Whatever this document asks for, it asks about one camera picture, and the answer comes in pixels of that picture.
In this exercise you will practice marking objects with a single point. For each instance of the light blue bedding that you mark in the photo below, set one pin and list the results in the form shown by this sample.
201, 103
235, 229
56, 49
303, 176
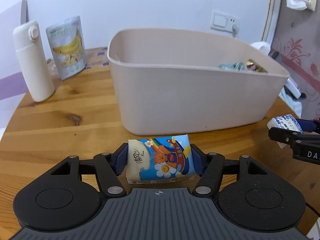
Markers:
296, 106

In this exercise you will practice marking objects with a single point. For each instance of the green fabric scrunchie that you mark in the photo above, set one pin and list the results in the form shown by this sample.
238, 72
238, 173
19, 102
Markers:
239, 66

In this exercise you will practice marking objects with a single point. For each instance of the decorated headboard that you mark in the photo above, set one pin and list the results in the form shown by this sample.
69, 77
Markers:
296, 37

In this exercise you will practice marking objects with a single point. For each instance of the cream thermos bottle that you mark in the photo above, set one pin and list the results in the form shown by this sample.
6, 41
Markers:
32, 61

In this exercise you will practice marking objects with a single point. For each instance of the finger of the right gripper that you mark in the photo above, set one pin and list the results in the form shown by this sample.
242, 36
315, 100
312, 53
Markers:
309, 125
293, 138

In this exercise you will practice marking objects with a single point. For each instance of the banana chips snack pouch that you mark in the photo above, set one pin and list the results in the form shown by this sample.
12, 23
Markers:
66, 39

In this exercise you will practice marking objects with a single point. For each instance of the gold tissue pack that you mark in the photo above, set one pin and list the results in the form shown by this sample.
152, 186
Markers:
254, 63

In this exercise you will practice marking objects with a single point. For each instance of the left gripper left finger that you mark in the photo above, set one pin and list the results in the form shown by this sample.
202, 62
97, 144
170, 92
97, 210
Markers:
109, 166

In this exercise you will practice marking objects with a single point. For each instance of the white wall switch socket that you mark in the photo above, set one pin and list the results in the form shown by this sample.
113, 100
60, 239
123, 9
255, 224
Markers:
222, 21

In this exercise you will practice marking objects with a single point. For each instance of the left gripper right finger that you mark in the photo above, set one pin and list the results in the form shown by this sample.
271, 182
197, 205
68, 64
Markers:
209, 168

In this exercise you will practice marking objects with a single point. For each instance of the cartoon bear tissue pack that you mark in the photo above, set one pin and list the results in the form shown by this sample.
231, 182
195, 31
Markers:
159, 160

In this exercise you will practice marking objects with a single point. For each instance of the beige plastic storage bin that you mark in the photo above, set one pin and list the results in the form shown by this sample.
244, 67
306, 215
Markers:
167, 81

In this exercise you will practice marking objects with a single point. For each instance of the blue white porcelain tissue pack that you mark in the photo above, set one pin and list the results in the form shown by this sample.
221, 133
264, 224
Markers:
287, 121

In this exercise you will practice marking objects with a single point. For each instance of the white device with grey strap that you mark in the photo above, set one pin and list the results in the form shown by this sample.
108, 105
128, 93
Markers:
291, 87

